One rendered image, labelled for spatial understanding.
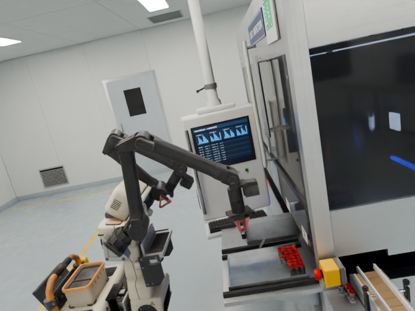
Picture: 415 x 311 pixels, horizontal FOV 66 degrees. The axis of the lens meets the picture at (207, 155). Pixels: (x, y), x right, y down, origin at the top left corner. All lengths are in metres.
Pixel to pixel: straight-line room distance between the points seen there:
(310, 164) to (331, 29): 0.46
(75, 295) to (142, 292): 0.34
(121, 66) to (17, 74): 2.16
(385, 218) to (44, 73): 6.96
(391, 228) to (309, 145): 0.46
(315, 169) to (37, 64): 6.88
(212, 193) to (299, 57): 1.35
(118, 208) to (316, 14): 1.12
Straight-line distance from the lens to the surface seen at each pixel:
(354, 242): 1.38
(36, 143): 7.85
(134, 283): 1.71
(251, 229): 1.93
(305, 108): 1.16
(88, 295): 1.83
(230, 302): 1.45
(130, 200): 1.34
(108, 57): 7.03
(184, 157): 1.24
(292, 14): 1.16
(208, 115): 2.14
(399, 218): 1.40
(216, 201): 2.28
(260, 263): 1.63
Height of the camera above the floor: 1.78
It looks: 13 degrees down
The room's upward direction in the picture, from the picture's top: 12 degrees counter-clockwise
